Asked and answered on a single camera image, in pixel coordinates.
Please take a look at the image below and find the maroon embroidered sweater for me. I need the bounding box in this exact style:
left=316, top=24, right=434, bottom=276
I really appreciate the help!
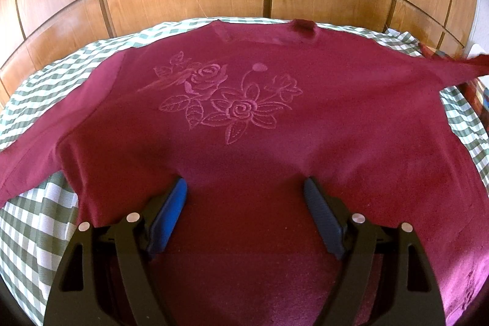
left=0, top=17, right=489, bottom=326

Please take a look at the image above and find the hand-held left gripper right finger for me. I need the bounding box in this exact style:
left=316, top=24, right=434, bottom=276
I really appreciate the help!
left=303, top=176, right=447, bottom=326

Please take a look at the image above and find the green checked bed sheet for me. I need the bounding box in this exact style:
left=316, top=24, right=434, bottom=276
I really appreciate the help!
left=0, top=16, right=489, bottom=311

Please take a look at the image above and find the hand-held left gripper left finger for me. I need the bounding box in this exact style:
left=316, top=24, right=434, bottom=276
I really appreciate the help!
left=43, top=176, right=189, bottom=326

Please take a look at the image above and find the red plaid cloth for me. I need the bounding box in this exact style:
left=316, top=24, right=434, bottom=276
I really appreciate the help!
left=419, top=42, right=489, bottom=113

